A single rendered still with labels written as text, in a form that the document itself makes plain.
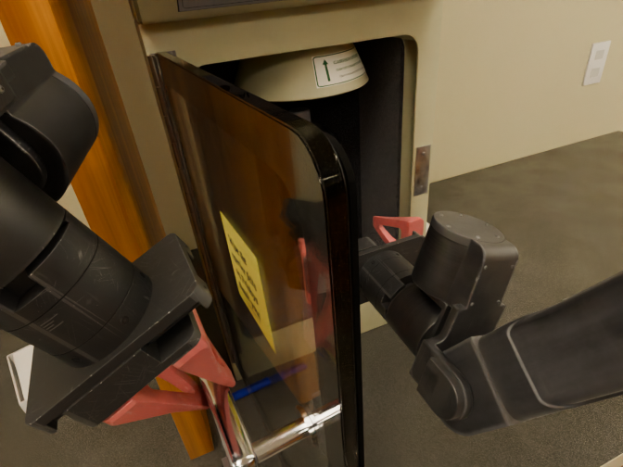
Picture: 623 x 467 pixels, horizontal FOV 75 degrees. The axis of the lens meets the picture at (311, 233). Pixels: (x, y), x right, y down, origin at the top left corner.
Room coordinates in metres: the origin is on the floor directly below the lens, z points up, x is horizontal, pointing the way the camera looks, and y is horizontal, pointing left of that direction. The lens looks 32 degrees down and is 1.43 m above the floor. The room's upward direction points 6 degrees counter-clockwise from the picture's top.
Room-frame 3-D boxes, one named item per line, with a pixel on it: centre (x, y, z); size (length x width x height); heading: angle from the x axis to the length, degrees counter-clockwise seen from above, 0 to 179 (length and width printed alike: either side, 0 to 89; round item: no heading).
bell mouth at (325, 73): (0.55, 0.00, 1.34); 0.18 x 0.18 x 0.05
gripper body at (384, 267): (0.32, -0.08, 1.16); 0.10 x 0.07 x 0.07; 110
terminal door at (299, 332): (0.25, 0.05, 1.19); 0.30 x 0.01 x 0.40; 24
